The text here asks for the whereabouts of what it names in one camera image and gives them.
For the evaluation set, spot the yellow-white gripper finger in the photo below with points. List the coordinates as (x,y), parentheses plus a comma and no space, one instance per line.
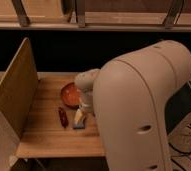
(79,117)

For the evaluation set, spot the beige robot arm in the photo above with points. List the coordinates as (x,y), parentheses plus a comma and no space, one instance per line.
(128,96)

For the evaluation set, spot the red ceramic bowl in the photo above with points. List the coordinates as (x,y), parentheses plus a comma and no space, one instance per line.
(70,95)

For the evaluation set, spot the blue sponge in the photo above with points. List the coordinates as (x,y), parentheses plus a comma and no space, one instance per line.
(80,125)

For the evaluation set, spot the dark red chili pepper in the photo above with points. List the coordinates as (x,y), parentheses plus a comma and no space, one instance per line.
(63,117)

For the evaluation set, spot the left wooden divider panel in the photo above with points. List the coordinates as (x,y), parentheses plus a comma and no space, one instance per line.
(17,88)

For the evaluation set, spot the wooden upper shelf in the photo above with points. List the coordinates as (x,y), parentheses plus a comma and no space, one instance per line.
(97,15)

